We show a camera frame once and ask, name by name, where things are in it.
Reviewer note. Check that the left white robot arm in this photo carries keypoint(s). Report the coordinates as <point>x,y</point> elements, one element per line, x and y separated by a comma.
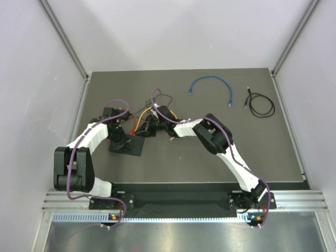
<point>73,165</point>

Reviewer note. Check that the slotted grey cable duct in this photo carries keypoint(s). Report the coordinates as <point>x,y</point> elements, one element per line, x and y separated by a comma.
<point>73,217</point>

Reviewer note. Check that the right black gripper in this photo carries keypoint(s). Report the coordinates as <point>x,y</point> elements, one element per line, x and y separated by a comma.
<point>146,129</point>

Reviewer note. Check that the black network switch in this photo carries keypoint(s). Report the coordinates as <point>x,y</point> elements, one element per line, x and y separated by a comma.
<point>137,144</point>

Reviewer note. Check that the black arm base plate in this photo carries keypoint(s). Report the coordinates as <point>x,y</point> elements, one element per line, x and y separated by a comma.
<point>222,200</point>

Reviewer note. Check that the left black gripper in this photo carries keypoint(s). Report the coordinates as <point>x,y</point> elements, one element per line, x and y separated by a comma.
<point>124,141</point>

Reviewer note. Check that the aluminium frame rail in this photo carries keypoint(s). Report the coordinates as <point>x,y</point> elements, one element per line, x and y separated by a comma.
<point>285,200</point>

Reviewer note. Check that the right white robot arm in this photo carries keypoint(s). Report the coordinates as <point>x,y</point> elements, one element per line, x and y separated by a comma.
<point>217,140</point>

